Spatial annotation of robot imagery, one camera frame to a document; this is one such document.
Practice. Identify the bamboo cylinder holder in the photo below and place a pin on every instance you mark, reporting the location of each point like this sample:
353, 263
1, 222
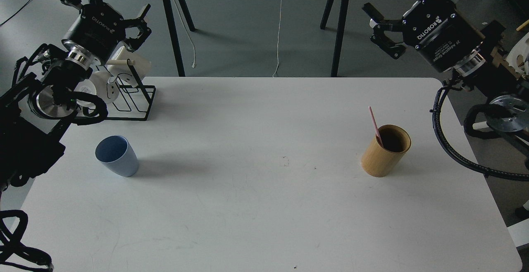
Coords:
385, 151

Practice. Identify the black wire mug rack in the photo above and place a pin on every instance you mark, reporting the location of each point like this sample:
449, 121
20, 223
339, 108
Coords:
133, 103

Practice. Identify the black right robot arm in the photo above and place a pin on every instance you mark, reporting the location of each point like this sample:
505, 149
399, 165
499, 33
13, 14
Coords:
505, 112

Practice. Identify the white square mug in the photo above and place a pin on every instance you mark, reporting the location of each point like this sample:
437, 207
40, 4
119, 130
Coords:
128, 66

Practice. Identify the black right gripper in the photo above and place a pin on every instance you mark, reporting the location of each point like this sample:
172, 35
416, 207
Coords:
433, 27

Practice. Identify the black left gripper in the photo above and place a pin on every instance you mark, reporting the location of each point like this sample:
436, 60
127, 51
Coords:
98, 29

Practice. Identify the white round mug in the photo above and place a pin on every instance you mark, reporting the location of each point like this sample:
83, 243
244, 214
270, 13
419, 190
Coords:
102, 84

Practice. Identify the blue cup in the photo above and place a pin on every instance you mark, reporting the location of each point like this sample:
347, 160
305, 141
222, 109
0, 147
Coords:
116, 153

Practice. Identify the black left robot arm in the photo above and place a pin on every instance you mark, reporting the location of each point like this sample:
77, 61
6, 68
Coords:
43, 102

